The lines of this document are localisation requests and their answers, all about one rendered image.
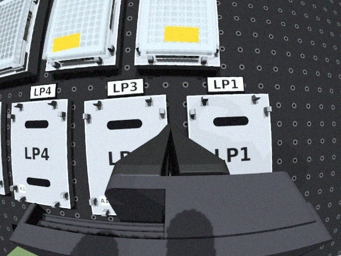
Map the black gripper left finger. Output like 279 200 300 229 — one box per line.
110 124 171 177

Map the dark grey perforated base plate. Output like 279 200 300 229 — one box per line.
0 0 341 256

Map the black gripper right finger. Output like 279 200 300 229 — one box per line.
170 123 230 176

